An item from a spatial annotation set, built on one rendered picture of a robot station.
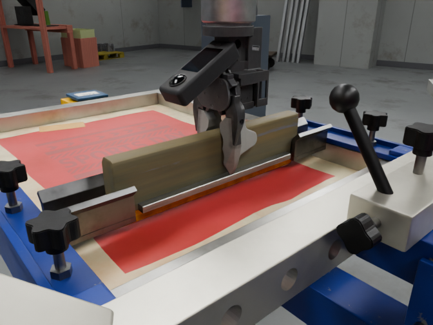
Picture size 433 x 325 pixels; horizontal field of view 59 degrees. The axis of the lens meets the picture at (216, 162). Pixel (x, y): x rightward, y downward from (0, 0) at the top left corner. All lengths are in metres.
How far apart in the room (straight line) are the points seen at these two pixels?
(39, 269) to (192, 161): 0.25
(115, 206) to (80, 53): 8.28
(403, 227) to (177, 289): 0.19
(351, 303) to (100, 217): 0.31
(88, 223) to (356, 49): 8.45
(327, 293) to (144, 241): 0.23
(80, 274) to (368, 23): 8.46
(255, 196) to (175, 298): 0.35
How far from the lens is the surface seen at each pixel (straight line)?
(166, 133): 0.92
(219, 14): 0.53
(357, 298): 0.50
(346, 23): 8.83
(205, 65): 0.51
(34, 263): 0.41
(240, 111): 0.54
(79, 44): 8.71
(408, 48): 9.19
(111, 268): 0.47
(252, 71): 0.57
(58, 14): 10.36
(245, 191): 0.63
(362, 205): 0.37
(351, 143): 0.75
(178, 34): 11.99
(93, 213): 0.48
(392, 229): 0.37
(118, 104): 1.14
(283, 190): 0.64
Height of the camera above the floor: 1.24
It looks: 22 degrees down
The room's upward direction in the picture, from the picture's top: straight up
